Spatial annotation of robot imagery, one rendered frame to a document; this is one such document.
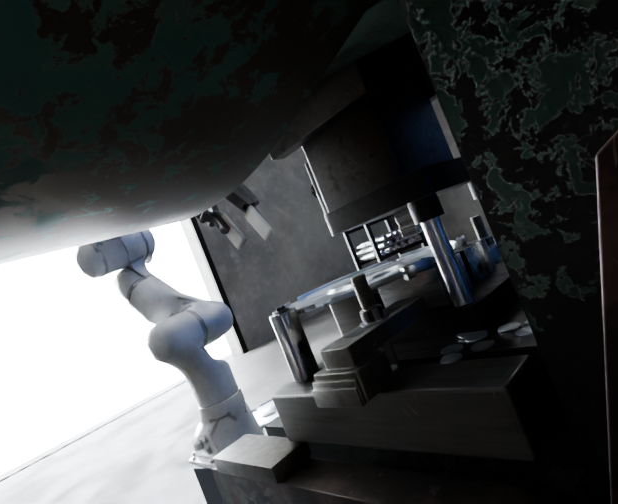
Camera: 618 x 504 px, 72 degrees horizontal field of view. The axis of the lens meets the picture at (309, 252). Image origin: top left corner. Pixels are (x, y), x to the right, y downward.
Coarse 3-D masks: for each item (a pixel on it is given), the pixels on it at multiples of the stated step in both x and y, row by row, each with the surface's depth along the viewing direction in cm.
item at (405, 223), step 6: (402, 210) 56; (408, 210) 55; (396, 216) 57; (402, 216) 56; (408, 216) 56; (396, 222) 58; (402, 222) 56; (408, 222) 56; (402, 228) 57; (408, 228) 56; (414, 228) 55; (420, 228) 59; (402, 234) 57; (408, 234) 56; (414, 234) 56
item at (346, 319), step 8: (376, 288) 57; (376, 296) 63; (336, 304) 65; (344, 304) 64; (352, 304) 63; (336, 312) 66; (344, 312) 64; (352, 312) 63; (336, 320) 66; (344, 320) 65; (352, 320) 64; (360, 320) 63; (344, 328) 65; (352, 328) 64
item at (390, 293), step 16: (480, 240) 59; (464, 256) 55; (480, 256) 57; (432, 272) 49; (464, 272) 53; (480, 272) 56; (384, 288) 55; (400, 288) 53; (416, 288) 52; (432, 288) 50; (384, 304) 56; (432, 304) 51
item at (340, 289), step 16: (400, 256) 78; (416, 256) 69; (432, 256) 60; (368, 272) 68; (384, 272) 61; (400, 272) 52; (320, 288) 79; (336, 288) 63; (352, 288) 60; (288, 304) 72; (304, 304) 64; (320, 304) 56
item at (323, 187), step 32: (384, 64) 53; (384, 96) 51; (416, 96) 57; (352, 128) 52; (384, 128) 49; (416, 128) 54; (320, 160) 57; (352, 160) 53; (384, 160) 50; (416, 160) 52; (320, 192) 58; (352, 192) 54
